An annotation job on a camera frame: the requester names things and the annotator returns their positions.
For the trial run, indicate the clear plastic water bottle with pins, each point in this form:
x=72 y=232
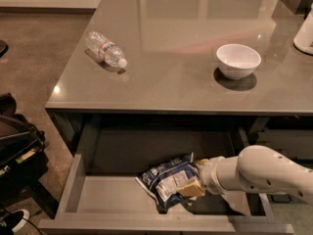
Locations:
x=105 y=49

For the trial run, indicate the open grey top drawer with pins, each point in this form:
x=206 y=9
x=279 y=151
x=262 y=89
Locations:
x=104 y=194

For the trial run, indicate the blue chip bag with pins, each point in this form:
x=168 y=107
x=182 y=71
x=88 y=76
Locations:
x=161 y=181

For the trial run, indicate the grey counter cabinet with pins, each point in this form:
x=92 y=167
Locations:
x=155 y=36

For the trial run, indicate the black white sneaker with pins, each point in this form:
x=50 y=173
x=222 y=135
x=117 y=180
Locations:
x=13 y=222

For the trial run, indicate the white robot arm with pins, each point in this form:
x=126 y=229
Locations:
x=282 y=86

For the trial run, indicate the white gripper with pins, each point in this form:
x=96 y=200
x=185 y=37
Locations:
x=208 y=175

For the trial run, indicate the black bag on floor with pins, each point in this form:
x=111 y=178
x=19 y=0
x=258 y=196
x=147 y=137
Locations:
x=22 y=147

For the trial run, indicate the white bowl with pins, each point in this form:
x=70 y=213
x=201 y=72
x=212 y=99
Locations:
x=237 y=61

